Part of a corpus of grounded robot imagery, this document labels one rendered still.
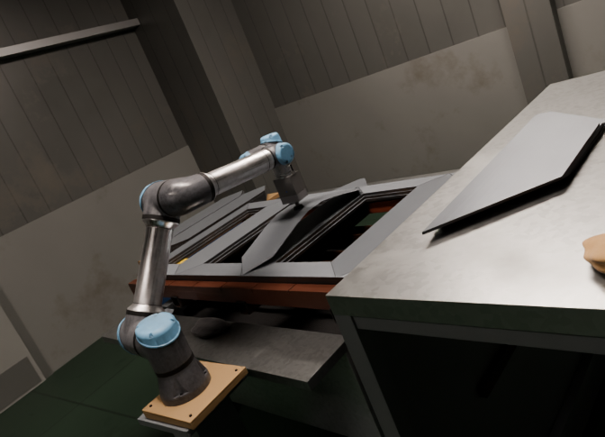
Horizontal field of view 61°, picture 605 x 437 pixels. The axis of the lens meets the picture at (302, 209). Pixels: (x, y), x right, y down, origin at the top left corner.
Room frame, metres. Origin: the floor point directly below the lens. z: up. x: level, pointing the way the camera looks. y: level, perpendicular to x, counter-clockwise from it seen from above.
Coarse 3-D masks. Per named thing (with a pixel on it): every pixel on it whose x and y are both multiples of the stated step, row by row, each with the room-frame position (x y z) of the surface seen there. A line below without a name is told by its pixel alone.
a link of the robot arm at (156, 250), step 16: (144, 192) 1.64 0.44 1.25; (144, 208) 1.60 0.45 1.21; (160, 208) 1.55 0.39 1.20; (160, 224) 1.56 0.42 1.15; (176, 224) 1.59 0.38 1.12; (144, 240) 1.57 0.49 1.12; (160, 240) 1.55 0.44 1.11; (144, 256) 1.54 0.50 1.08; (160, 256) 1.54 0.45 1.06; (144, 272) 1.51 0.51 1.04; (160, 272) 1.52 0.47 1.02; (144, 288) 1.49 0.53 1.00; (160, 288) 1.51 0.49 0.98; (144, 304) 1.47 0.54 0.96; (160, 304) 1.50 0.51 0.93; (128, 320) 1.46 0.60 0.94; (128, 336) 1.42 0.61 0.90
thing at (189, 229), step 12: (240, 192) 3.15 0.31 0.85; (252, 192) 3.00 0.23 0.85; (264, 192) 2.92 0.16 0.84; (216, 204) 3.10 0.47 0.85; (228, 204) 2.96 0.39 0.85; (240, 204) 2.82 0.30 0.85; (192, 216) 3.03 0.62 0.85; (204, 216) 2.88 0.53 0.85; (216, 216) 2.76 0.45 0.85; (180, 228) 2.84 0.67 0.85; (192, 228) 2.72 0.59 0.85; (204, 228) 2.61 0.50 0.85; (180, 240) 2.57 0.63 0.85
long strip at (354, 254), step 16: (448, 176) 1.84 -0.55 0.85; (416, 192) 1.81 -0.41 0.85; (432, 192) 1.74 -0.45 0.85; (400, 208) 1.71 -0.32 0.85; (416, 208) 1.64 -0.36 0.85; (384, 224) 1.62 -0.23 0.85; (400, 224) 1.56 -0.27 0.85; (368, 240) 1.54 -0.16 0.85; (352, 256) 1.47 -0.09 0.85; (336, 272) 1.40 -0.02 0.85
